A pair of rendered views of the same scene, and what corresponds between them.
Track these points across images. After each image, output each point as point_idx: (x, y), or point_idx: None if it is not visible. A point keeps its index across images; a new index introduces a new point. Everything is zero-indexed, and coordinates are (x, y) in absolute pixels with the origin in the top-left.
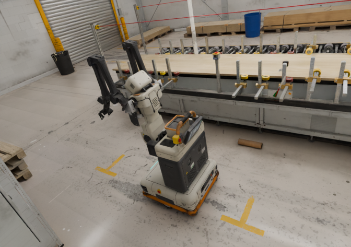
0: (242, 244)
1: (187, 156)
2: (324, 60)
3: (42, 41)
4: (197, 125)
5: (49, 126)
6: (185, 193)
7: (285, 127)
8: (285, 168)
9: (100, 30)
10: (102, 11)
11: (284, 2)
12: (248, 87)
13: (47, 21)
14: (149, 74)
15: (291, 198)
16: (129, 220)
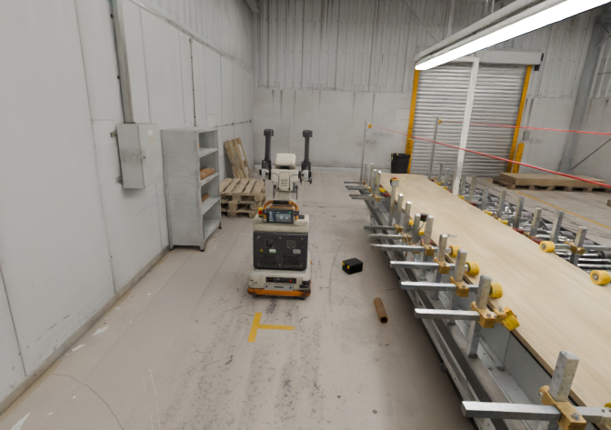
0: (233, 330)
1: (266, 235)
2: (532, 262)
3: (396, 138)
4: (281, 211)
5: (312, 202)
6: (255, 269)
7: (430, 325)
8: (359, 348)
9: (477, 149)
10: (495, 127)
11: None
12: (418, 243)
13: (412, 120)
14: (309, 165)
15: (308, 356)
16: (234, 268)
